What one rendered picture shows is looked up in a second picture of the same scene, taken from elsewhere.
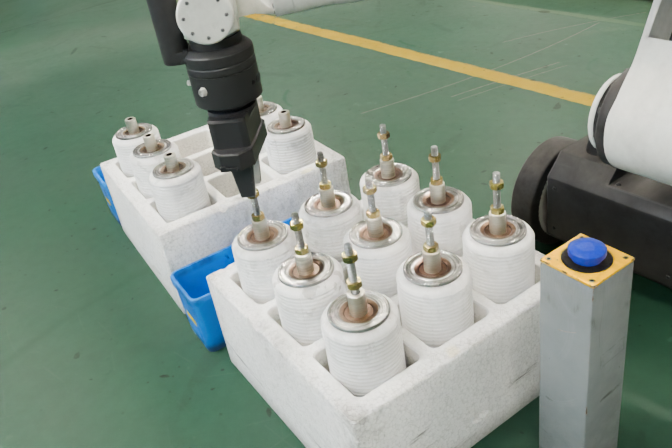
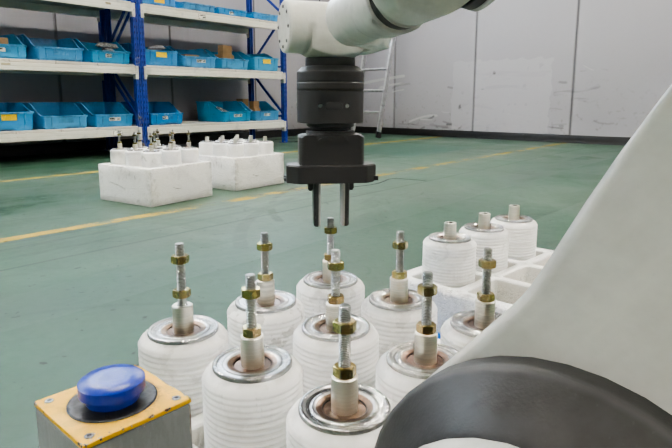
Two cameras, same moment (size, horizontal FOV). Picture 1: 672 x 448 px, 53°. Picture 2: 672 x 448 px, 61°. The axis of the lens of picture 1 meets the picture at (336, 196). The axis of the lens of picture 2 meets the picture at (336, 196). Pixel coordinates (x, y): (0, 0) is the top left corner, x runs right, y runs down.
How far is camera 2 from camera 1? 92 cm
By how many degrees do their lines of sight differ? 70
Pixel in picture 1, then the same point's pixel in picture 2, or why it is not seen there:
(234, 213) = (454, 306)
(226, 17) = (288, 28)
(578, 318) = not seen: outside the picture
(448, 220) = (382, 376)
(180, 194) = (429, 258)
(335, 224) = (365, 312)
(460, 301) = (212, 409)
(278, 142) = not seen: hidden behind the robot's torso
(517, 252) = (294, 435)
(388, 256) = (296, 344)
